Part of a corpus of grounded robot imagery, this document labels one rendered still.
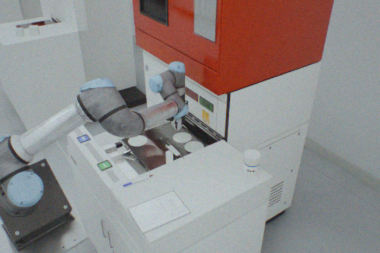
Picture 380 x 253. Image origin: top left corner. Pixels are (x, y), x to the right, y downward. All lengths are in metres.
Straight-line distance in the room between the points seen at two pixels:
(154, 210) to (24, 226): 0.52
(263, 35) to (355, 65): 1.41
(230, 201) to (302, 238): 1.28
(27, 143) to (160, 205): 0.55
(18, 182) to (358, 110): 2.50
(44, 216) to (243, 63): 1.08
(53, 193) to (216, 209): 0.68
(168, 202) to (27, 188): 0.53
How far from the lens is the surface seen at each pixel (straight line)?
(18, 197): 1.39
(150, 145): 1.89
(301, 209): 2.91
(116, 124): 1.27
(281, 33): 1.82
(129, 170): 1.78
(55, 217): 1.63
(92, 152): 1.80
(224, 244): 1.69
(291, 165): 2.46
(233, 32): 1.59
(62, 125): 1.34
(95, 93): 1.29
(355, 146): 3.25
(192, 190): 1.53
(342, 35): 3.04
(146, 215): 1.43
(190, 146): 1.87
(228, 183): 1.57
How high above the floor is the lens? 2.01
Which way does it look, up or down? 33 degrees down
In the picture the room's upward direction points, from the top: straight up
